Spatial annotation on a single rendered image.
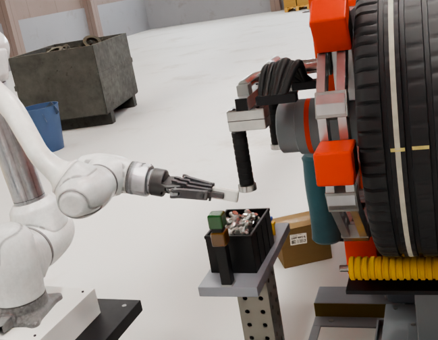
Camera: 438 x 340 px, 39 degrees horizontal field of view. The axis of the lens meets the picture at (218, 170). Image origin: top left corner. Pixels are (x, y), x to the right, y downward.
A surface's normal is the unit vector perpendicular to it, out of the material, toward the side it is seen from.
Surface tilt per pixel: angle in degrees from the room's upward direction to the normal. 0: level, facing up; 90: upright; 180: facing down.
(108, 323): 0
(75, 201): 96
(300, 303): 0
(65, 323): 90
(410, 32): 46
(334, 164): 90
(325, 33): 125
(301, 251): 90
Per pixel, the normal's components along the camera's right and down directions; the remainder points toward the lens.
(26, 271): 0.77, 0.04
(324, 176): -0.30, 0.32
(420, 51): -0.34, -0.30
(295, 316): -0.16, -0.94
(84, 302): 0.93, -0.05
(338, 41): -0.15, 0.81
